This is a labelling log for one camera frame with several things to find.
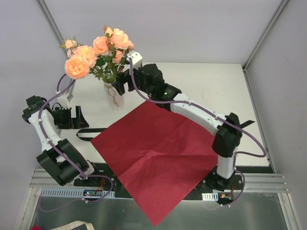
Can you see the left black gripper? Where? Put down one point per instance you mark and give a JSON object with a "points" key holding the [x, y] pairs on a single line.
{"points": [[72, 117]]}

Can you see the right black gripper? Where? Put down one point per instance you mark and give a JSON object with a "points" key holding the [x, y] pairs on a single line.
{"points": [[131, 81]]}

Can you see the black ribbon with gold print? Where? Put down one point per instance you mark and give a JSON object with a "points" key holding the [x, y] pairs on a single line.
{"points": [[87, 134]]}

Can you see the pink artificial flower bunch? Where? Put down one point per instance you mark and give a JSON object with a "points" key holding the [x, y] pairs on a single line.
{"points": [[118, 46]]}

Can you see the orange rose stem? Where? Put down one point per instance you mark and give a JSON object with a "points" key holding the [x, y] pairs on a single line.
{"points": [[82, 62]]}

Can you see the light pink rose stem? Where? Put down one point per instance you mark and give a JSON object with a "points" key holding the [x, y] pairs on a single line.
{"points": [[70, 45]]}

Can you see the brown red wrapping paper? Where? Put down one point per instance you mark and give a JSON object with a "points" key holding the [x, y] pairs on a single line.
{"points": [[158, 156]]}

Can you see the peach rose stem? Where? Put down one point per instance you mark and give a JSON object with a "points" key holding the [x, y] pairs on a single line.
{"points": [[100, 44]]}

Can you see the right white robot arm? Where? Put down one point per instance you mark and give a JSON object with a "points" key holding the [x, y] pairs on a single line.
{"points": [[224, 128]]}

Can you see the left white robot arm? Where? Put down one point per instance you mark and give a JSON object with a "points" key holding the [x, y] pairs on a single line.
{"points": [[60, 159]]}

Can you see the white ribbed ceramic vase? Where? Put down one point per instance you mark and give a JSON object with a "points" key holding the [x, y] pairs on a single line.
{"points": [[116, 101]]}

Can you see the red object at bottom edge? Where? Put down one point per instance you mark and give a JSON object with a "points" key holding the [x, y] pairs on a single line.
{"points": [[35, 227]]}

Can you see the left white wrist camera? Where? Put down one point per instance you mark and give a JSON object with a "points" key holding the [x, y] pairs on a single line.
{"points": [[64, 100]]}

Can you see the left white cable duct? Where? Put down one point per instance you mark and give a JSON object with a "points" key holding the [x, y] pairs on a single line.
{"points": [[76, 193]]}

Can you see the white cable duct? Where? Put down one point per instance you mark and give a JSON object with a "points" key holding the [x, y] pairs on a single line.
{"points": [[216, 196], [76, 193]]}

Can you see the left aluminium frame post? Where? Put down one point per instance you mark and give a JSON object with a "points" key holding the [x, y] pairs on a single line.
{"points": [[52, 24]]}

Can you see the aluminium frame post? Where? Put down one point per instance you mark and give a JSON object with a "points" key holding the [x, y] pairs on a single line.
{"points": [[266, 32], [52, 24]]}

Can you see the right white cable duct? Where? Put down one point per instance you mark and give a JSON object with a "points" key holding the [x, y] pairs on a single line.
{"points": [[216, 196]]}

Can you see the right aluminium frame post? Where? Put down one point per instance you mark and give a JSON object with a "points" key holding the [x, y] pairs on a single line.
{"points": [[266, 32]]}

